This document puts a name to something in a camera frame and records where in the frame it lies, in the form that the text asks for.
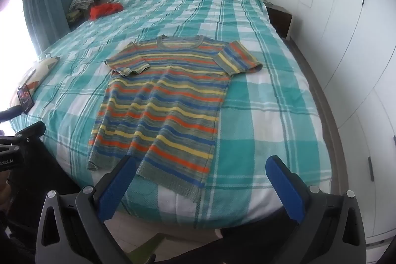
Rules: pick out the person's dark trousers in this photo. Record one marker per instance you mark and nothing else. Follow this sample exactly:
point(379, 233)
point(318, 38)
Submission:
point(27, 183)

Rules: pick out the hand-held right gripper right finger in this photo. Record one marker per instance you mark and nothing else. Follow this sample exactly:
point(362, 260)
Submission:
point(286, 186)

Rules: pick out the red cloth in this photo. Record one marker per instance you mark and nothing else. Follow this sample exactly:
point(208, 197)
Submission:
point(103, 11)

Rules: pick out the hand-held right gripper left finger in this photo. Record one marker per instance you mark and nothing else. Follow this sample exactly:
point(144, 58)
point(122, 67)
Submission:
point(119, 186)

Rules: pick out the green cloth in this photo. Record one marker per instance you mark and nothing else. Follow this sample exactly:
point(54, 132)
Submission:
point(73, 16)

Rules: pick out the green object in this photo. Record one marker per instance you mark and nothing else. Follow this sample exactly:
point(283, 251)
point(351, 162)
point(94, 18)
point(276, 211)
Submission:
point(145, 248)

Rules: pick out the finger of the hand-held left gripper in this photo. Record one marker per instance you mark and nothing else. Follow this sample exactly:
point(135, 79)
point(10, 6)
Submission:
point(31, 130)

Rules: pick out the teal plaid blanket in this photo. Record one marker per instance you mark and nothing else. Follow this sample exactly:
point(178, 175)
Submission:
point(272, 115)

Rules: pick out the white wardrobe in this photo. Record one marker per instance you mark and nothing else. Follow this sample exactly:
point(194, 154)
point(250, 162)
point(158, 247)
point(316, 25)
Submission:
point(340, 35)

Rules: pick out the beige patterned pillow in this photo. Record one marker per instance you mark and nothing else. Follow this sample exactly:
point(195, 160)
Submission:
point(40, 72)

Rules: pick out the striped knit sweater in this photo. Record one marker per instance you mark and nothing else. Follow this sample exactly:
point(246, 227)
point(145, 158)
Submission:
point(167, 103)

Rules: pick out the dark nightstand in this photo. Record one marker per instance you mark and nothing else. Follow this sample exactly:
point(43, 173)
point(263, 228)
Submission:
point(280, 19)

